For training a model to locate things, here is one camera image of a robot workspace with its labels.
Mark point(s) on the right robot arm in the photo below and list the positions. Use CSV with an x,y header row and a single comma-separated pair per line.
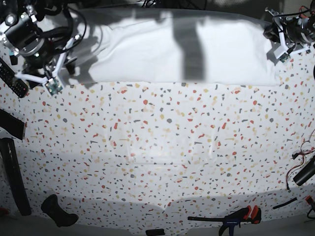
x,y
45,53

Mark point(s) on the black game controller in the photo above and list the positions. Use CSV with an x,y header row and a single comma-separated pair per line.
x,y
51,207

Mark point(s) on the white T-shirt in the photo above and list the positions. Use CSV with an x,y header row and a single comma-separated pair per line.
x,y
173,46

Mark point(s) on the black cylinder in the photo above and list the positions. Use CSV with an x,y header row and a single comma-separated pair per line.
x,y
306,173

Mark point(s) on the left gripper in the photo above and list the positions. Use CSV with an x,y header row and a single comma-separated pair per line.
x,y
292,32

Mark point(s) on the terrazzo pattern tablecloth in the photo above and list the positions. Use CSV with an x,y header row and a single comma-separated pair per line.
x,y
140,156

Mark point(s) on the black remote control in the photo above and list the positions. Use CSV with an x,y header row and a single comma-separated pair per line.
x,y
8,76

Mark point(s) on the black orange bar clamp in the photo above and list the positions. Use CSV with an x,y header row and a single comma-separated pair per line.
x,y
247,215

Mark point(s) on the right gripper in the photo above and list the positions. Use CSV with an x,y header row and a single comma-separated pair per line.
x,y
59,66

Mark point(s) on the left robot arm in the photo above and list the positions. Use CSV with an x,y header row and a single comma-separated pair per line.
x,y
293,33

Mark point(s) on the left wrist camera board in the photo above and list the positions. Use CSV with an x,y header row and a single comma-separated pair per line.
x,y
284,57

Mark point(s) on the small black box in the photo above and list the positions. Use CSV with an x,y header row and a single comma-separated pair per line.
x,y
155,232

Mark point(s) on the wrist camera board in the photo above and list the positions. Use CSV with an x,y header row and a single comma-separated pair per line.
x,y
284,57
53,86

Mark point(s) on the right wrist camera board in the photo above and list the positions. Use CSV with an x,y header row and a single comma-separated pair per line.
x,y
53,86

